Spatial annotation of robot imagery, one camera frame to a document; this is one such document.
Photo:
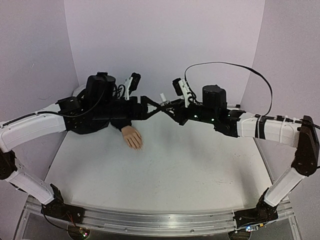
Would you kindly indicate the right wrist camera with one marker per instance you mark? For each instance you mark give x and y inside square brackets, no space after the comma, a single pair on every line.
[183,89]

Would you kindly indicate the grey and black jacket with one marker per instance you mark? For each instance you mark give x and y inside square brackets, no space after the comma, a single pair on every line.
[97,125]

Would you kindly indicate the clear nail polish bottle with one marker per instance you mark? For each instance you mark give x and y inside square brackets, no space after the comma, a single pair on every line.
[164,101]

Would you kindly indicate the aluminium front rail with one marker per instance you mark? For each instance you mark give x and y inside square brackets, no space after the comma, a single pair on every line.
[158,224]

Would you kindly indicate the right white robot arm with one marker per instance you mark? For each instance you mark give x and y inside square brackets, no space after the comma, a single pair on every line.
[297,133]

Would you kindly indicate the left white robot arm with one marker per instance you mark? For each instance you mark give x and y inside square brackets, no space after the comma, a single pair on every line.
[92,107]

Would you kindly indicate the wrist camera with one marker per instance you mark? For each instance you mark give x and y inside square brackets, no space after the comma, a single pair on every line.
[183,89]
[131,84]

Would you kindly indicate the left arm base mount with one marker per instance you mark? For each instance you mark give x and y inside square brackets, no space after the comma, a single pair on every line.
[58,209]

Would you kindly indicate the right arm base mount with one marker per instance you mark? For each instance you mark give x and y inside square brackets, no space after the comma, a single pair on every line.
[262,213]

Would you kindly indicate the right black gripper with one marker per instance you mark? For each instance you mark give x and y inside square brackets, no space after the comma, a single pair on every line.
[179,111]

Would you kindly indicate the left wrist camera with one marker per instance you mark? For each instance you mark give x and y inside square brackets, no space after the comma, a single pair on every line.
[131,84]

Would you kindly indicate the mannequin hand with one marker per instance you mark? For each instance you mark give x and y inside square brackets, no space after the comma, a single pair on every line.
[132,137]

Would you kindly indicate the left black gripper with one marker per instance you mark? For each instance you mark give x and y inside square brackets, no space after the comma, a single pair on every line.
[136,115]

